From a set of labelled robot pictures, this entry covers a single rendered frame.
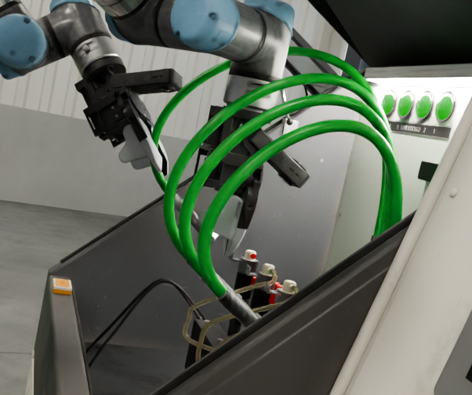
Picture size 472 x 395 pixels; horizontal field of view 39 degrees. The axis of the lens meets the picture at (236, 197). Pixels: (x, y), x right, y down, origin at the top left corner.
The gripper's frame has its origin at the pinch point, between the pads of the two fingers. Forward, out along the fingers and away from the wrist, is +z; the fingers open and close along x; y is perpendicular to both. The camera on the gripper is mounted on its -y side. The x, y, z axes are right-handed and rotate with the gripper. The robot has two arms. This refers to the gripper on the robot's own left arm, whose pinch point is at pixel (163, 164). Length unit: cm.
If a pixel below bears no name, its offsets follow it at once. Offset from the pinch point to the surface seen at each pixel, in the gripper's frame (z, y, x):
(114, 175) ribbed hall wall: -256, 189, -577
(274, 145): 16.6, -18.4, 29.2
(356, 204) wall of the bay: 14.4, -23.2, -32.3
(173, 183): 10.5, -4.3, 18.5
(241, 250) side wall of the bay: 11.6, 0.7, -30.4
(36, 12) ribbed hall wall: -412, 157, -471
